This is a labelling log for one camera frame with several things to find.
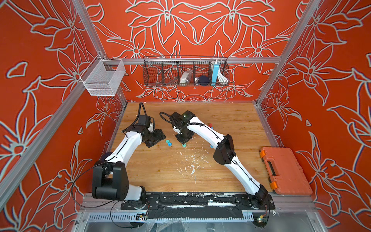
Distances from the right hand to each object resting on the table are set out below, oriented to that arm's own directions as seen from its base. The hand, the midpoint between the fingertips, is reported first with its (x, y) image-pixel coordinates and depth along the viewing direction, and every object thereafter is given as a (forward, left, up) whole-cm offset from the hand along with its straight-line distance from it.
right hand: (180, 142), depth 89 cm
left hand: (+1, +11, +5) cm, 12 cm away
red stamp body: (+18, -21, -5) cm, 28 cm away
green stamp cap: (+4, +9, -6) cm, 12 cm away
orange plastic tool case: (-17, -60, -5) cm, 63 cm away
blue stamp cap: (+2, +8, -6) cm, 10 cm away
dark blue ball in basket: (+36, -15, +21) cm, 44 cm away
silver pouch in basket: (+34, -3, +25) cm, 42 cm away
